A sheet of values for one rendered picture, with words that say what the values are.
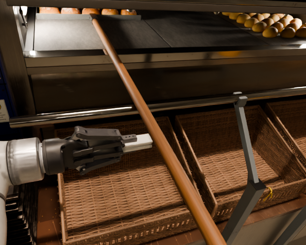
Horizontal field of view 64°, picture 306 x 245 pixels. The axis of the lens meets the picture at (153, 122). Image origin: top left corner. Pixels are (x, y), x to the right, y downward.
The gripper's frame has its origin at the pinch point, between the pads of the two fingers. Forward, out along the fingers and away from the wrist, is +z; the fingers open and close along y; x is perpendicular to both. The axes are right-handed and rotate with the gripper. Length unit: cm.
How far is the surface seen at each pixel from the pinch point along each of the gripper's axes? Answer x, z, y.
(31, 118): -17.0, -23.2, 1.8
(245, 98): -15.0, 43.9, 2.2
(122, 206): -22, 4, 60
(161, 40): -68, 33, 1
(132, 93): -19.5, 4.8, -1.3
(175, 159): 8.6, 6.0, -1.5
